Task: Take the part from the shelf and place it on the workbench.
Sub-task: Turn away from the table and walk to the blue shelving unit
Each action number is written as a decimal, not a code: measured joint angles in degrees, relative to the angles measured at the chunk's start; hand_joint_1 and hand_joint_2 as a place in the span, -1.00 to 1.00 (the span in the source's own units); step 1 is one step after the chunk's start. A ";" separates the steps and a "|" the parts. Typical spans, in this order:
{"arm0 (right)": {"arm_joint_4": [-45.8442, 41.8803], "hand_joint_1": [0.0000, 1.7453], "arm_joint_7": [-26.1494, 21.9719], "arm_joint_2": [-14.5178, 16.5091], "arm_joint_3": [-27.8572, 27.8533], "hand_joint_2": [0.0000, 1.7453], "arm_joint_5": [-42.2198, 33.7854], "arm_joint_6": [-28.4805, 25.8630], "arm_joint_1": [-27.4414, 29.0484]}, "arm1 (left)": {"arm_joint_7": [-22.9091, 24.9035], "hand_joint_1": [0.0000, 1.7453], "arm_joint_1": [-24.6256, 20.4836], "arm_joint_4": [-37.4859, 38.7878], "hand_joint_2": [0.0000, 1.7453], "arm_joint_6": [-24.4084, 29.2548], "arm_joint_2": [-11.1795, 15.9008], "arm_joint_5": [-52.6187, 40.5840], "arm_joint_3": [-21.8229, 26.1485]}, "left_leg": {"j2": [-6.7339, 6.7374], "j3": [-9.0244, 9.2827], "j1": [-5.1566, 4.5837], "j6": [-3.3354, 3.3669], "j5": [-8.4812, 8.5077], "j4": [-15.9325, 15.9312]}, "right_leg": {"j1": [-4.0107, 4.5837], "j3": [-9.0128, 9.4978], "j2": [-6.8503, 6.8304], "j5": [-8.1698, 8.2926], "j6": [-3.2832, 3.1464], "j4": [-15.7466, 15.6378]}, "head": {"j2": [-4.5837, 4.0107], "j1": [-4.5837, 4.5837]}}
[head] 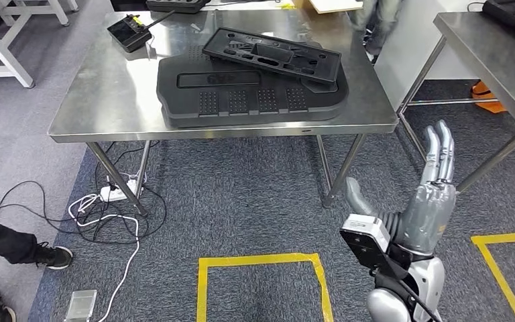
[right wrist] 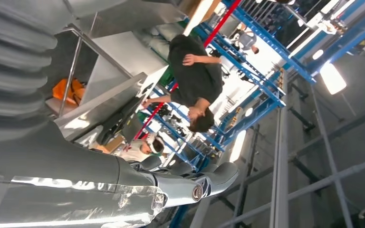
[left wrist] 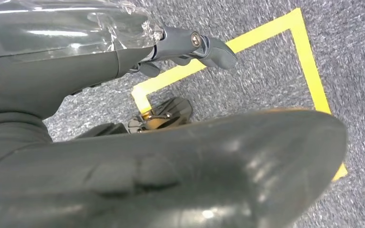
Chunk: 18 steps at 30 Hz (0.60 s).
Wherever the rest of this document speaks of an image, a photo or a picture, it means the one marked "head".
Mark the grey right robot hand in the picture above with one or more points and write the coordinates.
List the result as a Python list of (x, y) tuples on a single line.
[(426, 218)]

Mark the black plastic panel with cutouts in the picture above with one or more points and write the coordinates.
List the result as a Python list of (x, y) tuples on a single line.
[(222, 44)]

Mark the stainless steel workbench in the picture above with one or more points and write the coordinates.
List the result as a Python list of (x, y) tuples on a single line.
[(106, 89)]

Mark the yellow floor tape square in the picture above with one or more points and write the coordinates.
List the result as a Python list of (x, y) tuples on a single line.
[(495, 266), (202, 289)]

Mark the orange object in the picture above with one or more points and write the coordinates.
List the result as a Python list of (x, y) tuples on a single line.
[(488, 98)]

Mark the steel table with white panel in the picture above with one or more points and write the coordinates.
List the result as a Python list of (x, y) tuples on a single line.
[(484, 49)]

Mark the person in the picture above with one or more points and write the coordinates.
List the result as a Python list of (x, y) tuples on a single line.
[(379, 22), (0, 244)]

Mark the yellow packet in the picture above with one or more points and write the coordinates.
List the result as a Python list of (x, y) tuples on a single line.
[(287, 6)]

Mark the white power strip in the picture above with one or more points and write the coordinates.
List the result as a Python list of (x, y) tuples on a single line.
[(115, 193)]

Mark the black foam carrying case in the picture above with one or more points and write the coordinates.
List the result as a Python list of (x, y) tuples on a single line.
[(177, 5)]

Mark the small black tray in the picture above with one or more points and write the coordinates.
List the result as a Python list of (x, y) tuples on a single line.
[(126, 33)]

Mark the metal floor socket plate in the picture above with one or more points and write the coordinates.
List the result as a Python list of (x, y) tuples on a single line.
[(81, 306)]

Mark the white table frame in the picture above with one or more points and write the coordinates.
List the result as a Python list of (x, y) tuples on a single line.
[(4, 58)]

